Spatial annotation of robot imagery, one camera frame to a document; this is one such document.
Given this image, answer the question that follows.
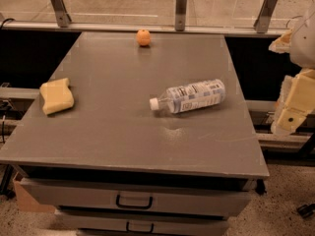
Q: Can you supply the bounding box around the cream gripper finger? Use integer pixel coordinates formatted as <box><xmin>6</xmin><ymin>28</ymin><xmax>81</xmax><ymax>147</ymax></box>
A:
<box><xmin>269</xmin><ymin>29</ymin><xmax>292</xmax><ymax>54</ymax></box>
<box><xmin>271</xmin><ymin>68</ymin><xmax>315</xmax><ymax>136</ymax></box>

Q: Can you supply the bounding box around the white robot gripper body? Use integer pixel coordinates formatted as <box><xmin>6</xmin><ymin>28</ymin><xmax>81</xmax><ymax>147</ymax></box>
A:
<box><xmin>290</xmin><ymin>3</ymin><xmax>315</xmax><ymax>69</ymax></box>

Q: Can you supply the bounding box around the clear blue plastic bottle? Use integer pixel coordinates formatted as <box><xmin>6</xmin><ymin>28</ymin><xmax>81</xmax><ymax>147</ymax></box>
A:
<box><xmin>150</xmin><ymin>79</ymin><xmax>226</xmax><ymax>114</ymax></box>

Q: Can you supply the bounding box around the orange fruit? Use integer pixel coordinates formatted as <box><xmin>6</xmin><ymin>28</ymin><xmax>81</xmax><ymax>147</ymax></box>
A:
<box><xmin>136</xmin><ymin>29</ymin><xmax>151</xmax><ymax>46</ymax></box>

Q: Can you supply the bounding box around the upper grey drawer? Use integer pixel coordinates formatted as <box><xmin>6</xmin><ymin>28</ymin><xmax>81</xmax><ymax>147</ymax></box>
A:
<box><xmin>21</xmin><ymin>178</ymin><xmax>250</xmax><ymax>217</ymax></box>

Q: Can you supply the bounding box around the grey drawer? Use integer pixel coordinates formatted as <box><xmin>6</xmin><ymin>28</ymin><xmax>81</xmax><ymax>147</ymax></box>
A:
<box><xmin>55</xmin><ymin>210</ymin><xmax>228</xmax><ymax>236</ymax></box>
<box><xmin>21</xmin><ymin>178</ymin><xmax>250</xmax><ymax>217</ymax></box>

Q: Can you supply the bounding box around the yellow sponge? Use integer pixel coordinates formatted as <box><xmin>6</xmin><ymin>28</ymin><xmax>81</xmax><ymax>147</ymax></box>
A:
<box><xmin>39</xmin><ymin>78</ymin><xmax>74</xmax><ymax>115</ymax></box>

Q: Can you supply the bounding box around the lower grey drawer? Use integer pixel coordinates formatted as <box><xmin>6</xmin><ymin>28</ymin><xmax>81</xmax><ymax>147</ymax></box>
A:
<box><xmin>55</xmin><ymin>210</ymin><xmax>228</xmax><ymax>236</ymax></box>

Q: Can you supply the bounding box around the right metal railing bracket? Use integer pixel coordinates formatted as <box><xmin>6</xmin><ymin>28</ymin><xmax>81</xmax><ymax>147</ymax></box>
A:
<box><xmin>254</xmin><ymin>0</ymin><xmax>278</xmax><ymax>33</ymax></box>

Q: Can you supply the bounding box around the metal railing bracket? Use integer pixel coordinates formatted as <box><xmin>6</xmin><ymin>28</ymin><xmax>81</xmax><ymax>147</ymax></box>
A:
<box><xmin>254</xmin><ymin>0</ymin><xmax>278</xmax><ymax>33</ymax></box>
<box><xmin>174</xmin><ymin>0</ymin><xmax>187</xmax><ymax>31</ymax></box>
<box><xmin>50</xmin><ymin>0</ymin><xmax>72</xmax><ymax>28</ymax></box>

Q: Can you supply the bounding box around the middle metal railing bracket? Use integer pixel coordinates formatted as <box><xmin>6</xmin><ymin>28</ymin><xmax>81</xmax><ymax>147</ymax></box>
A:
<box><xmin>174</xmin><ymin>0</ymin><xmax>187</xmax><ymax>31</ymax></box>

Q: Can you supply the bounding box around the left metal railing bracket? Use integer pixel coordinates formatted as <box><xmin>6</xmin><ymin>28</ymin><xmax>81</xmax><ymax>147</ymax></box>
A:
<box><xmin>50</xmin><ymin>0</ymin><xmax>72</xmax><ymax>28</ymax></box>

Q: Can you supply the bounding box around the black cable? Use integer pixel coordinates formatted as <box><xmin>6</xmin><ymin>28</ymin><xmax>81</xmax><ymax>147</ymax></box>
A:
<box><xmin>0</xmin><ymin>17</ymin><xmax>16</xmax><ymax>30</ymax></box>

